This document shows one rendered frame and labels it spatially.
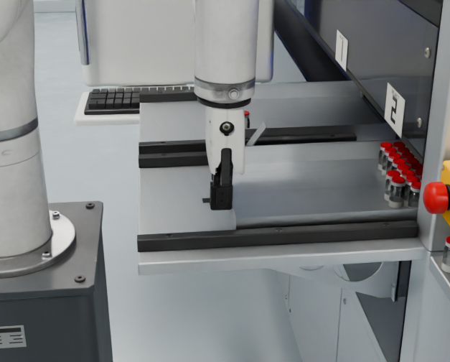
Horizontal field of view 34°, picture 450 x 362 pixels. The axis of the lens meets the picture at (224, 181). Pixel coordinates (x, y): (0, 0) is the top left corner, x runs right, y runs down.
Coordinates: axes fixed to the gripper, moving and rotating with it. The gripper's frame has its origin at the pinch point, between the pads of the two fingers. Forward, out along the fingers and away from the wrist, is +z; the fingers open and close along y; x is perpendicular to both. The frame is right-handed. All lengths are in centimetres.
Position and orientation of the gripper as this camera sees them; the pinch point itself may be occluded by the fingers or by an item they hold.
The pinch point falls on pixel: (221, 195)
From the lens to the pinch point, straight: 110.2
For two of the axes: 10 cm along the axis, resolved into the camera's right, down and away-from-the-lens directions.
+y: -1.0, -4.3, 9.0
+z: -0.3, 9.0, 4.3
